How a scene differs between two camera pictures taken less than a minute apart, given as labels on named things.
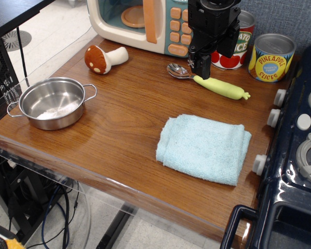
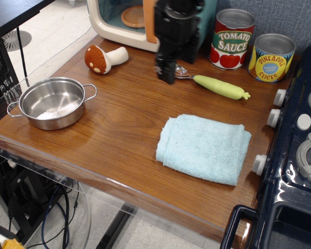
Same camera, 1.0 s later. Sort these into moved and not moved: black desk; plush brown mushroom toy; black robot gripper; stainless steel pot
Moved: black robot gripper
Not moved: stainless steel pot; plush brown mushroom toy; black desk
